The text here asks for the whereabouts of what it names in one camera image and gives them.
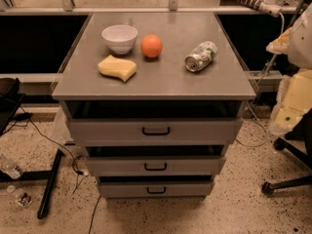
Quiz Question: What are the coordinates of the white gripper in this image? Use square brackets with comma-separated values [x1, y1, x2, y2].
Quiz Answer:
[268, 69, 312, 137]

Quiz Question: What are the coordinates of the grey bottom drawer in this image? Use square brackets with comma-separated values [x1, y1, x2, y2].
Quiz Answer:
[98, 181, 215, 199]

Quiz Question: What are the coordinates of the grey drawer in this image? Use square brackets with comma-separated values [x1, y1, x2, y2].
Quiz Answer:
[67, 118, 243, 147]
[86, 156, 225, 176]
[98, 181, 215, 199]

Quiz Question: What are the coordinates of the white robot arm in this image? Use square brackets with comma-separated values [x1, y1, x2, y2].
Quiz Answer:
[266, 5, 312, 136]

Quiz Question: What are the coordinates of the grey middle drawer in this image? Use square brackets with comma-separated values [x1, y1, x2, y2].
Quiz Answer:
[86, 156, 225, 176]

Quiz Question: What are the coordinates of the grey drawer cabinet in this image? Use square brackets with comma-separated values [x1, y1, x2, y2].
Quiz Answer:
[53, 12, 254, 186]

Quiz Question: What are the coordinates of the grey top drawer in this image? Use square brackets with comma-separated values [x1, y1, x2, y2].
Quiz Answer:
[67, 118, 243, 147]

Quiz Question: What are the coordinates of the black office chair base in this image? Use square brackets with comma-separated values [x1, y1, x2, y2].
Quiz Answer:
[260, 136, 312, 196]

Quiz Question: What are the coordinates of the white power strip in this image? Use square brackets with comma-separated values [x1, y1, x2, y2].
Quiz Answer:
[236, 0, 282, 17]

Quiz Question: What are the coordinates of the crushed soda can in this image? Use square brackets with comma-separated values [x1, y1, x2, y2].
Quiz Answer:
[184, 41, 218, 72]

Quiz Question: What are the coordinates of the orange fruit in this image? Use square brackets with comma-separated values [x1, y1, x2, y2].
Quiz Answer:
[140, 34, 163, 59]

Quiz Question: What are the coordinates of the yellow sponge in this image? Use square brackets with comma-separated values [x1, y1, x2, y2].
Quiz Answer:
[97, 56, 137, 82]

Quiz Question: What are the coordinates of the white bowl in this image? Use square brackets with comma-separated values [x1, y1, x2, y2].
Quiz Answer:
[101, 24, 138, 55]

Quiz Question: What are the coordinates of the black stand leg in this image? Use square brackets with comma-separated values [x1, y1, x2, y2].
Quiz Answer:
[0, 148, 64, 220]

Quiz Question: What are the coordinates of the small floor litter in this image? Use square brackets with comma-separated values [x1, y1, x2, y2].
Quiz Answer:
[7, 185, 32, 208]

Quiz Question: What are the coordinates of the plastic water bottle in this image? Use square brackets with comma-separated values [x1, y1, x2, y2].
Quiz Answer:
[0, 155, 23, 179]

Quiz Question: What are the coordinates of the white cable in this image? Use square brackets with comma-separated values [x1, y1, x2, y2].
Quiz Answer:
[234, 13, 287, 148]

